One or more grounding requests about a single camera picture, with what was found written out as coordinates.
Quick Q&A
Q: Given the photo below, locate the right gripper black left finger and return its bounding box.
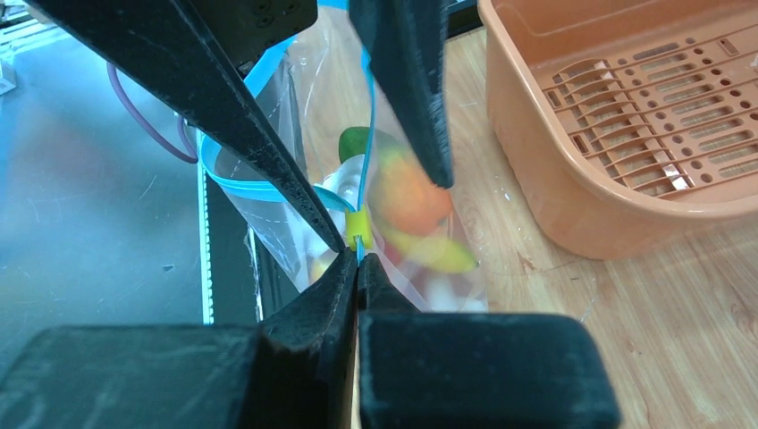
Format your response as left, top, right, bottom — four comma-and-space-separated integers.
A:
1, 250, 358, 428

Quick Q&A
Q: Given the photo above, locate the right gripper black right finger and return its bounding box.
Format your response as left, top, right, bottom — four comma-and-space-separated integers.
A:
357, 254, 621, 428

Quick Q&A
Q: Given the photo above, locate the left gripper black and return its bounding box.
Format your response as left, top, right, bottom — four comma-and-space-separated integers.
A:
31, 0, 454, 252

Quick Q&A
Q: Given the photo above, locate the yellow toy banana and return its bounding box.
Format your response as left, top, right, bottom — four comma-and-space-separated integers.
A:
375, 221, 479, 274

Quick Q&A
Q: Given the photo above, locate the clear zip top bag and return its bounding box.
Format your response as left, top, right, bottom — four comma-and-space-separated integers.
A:
199, 1, 488, 320

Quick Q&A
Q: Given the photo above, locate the orange green toy mango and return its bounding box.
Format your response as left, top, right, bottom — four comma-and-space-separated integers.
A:
366, 130, 453, 238

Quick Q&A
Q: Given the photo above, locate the orange plastic basket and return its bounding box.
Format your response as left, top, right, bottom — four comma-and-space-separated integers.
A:
478, 1, 757, 260

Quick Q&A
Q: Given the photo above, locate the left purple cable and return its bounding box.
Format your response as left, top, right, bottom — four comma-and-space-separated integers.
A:
105, 61, 200, 165

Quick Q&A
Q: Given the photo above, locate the white slotted cable duct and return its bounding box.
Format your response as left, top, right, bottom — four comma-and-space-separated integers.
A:
197, 164, 214, 324

